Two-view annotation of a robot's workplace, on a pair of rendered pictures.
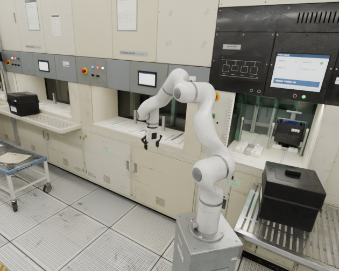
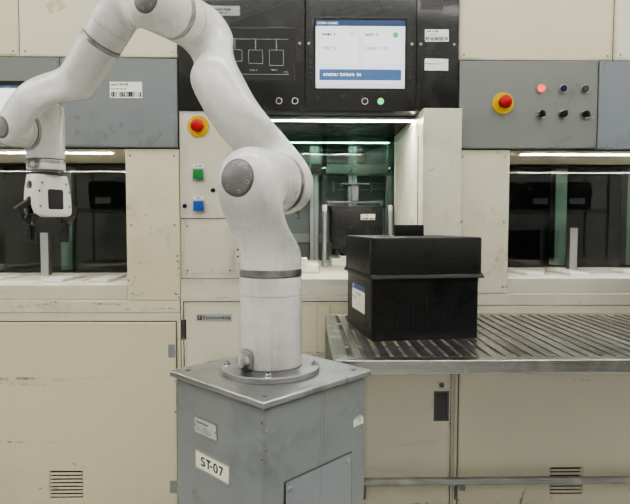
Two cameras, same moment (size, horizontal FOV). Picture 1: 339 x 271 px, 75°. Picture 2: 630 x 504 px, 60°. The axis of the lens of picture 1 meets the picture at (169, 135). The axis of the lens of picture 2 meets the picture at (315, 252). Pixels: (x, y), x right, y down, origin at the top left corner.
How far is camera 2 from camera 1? 0.62 m
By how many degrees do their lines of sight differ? 34
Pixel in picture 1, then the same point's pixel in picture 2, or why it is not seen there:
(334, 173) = not seen: hidden behind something
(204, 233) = (275, 369)
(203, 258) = (293, 422)
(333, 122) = (442, 138)
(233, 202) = not seen: hidden behind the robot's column
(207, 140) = (242, 109)
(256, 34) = not seen: outside the picture
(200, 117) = (213, 59)
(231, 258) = (352, 422)
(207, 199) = (270, 256)
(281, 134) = (344, 230)
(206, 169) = (260, 156)
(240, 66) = (245, 50)
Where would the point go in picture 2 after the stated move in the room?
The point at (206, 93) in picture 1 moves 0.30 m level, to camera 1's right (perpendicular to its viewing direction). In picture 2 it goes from (213, 20) to (337, 44)
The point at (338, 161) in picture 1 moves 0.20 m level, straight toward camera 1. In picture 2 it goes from (466, 218) to (472, 217)
